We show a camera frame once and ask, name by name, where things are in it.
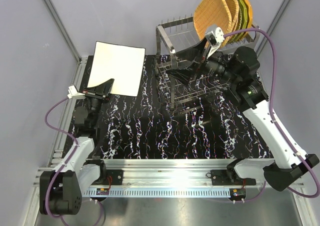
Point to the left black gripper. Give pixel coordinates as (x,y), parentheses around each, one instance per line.
(104,88)

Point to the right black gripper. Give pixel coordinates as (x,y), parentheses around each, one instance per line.
(196,53)

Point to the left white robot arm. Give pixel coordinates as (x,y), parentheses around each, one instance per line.
(61,189)

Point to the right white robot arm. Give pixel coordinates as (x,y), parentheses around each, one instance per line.
(289,162)

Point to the woven bamboo tray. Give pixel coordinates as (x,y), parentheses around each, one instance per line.
(233,7)
(210,12)

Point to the green scalloped plate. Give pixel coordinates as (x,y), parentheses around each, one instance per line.
(244,25)
(235,37)

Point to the orange scalloped plate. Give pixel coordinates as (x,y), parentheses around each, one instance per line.
(250,13)

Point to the steel wire dish rack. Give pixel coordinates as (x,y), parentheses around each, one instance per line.
(175,97)

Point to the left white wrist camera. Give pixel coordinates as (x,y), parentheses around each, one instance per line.
(74,94)

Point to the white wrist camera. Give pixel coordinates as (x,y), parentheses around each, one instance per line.
(215,37)
(74,94)

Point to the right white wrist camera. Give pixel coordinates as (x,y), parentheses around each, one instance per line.
(215,37)

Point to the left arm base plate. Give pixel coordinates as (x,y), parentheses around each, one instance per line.
(115,177)

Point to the slotted cable duct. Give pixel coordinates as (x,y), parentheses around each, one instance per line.
(94,192)

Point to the aluminium mounting rail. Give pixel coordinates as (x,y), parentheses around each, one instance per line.
(159,173)

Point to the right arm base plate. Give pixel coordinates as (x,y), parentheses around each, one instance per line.
(228,178)

